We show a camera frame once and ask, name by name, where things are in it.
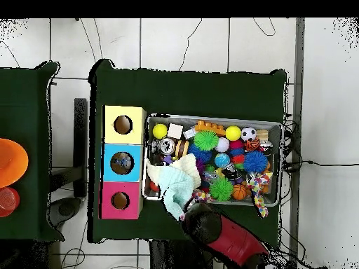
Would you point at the black and white soccer ball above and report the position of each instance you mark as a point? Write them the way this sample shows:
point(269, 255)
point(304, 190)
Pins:
point(248, 133)

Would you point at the yellow smiley ball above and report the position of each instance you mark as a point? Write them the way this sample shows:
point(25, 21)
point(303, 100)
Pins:
point(160, 131)

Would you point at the colourful polka-dot cloth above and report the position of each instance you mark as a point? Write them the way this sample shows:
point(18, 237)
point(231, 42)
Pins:
point(260, 193)

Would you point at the mint green muslin cloth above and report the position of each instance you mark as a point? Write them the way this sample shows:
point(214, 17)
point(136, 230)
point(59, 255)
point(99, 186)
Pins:
point(176, 188)

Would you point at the black chair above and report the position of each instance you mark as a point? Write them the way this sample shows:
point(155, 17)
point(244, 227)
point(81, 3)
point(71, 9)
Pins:
point(81, 145)

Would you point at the wooden box with three holes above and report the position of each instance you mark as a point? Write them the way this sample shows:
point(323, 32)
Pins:
point(134, 140)

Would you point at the clear mesh bin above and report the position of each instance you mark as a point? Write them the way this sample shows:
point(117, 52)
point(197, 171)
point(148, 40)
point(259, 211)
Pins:
point(276, 130)

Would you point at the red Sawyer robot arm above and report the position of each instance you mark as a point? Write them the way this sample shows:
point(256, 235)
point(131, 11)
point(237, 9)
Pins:
point(235, 238)

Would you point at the blue spiky rubber ball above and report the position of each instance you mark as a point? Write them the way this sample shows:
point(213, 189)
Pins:
point(256, 161)

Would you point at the green spiky rubber ball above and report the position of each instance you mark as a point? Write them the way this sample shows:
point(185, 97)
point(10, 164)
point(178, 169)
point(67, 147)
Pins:
point(206, 140)
point(221, 189)

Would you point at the orange round plastic dish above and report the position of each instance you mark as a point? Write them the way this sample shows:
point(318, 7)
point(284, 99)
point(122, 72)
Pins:
point(11, 162)

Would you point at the red plastic cup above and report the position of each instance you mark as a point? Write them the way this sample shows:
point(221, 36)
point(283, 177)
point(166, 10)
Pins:
point(8, 202)

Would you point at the orange toy basketball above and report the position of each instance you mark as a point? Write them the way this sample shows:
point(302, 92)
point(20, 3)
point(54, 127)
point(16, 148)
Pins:
point(239, 192)

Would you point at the green cloth side table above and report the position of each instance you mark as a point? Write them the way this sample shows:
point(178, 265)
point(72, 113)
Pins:
point(28, 101)

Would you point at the white baseball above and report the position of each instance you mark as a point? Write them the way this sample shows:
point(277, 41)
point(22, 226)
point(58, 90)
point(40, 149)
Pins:
point(222, 144)

